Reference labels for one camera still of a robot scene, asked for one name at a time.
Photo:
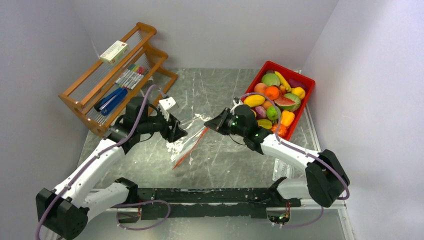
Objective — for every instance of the white box on top shelf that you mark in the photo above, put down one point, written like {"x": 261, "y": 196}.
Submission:
{"x": 115, "y": 53}

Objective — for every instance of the peach toy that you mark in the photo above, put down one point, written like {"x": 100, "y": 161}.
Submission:
{"x": 260, "y": 88}

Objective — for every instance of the watermelon slice toy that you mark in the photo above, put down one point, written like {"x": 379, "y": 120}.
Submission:
{"x": 288, "y": 102}

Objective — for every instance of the orange bell pepper toy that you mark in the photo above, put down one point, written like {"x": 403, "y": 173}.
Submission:
{"x": 287, "y": 118}

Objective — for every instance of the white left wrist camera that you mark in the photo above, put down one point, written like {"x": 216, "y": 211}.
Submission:
{"x": 166, "y": 105}

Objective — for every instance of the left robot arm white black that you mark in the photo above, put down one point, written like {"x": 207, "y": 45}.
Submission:
{"x": 68, "y": 207}

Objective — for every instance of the green lime toy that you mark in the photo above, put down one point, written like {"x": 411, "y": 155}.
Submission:
{"x": 272, "y": 113}

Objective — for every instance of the clear zip top bag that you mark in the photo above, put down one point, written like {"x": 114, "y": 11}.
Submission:
{"x": 181, "y": 149}

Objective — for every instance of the blue stapler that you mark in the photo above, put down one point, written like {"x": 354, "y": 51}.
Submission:
{"x": 108, "y": 103}

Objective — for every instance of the purple eggplant toy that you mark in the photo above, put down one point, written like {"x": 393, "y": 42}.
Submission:
{"x": 295, "y": 84}

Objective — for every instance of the red plastic food bin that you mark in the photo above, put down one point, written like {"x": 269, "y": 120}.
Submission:
{"x": 270, "y": 67}

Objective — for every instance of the banana toy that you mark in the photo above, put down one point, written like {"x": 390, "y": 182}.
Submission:
{"x": 283, "y": 82}

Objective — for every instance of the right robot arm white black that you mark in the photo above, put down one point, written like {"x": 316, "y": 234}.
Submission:
{"x": 324, "y": 178}

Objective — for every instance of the yellow mango toy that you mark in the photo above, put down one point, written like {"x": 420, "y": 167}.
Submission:
{"x": 254, "y": 100}

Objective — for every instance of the wooden shelf rack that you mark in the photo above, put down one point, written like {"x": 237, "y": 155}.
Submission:
{"x": 99, "y": 80}

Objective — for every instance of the purple onion toy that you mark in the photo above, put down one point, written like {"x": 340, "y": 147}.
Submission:
{"x": 261, "y": 112}

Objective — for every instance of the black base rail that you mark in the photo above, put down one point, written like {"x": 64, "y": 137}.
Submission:
{"x": 208, "y": 202}

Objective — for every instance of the green cabbage toy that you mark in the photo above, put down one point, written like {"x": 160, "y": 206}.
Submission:
{"x": 271, "y": 79}

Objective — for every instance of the bundle of coloured markers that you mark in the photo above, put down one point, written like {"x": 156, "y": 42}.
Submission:
{"x": 131, "y": 76}

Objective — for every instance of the yellow bell pepper toy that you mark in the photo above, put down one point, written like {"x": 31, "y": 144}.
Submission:
{"x": 299, "y": 91}

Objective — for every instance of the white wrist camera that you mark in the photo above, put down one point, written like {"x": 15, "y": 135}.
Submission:
{"x": 235, "y": 103}
{"x": 166, "y": 105}

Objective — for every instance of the orange fruit toy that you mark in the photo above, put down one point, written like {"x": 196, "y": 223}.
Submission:
{"x": 272, "y": 92}

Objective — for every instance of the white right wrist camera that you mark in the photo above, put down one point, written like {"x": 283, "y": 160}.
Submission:
{"x": 235, "y": 103}

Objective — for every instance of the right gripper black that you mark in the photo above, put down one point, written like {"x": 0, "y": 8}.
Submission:
{"x": 218, "y": 124}

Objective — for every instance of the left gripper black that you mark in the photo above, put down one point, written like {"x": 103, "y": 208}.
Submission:
{"x": 166, "y": 132}

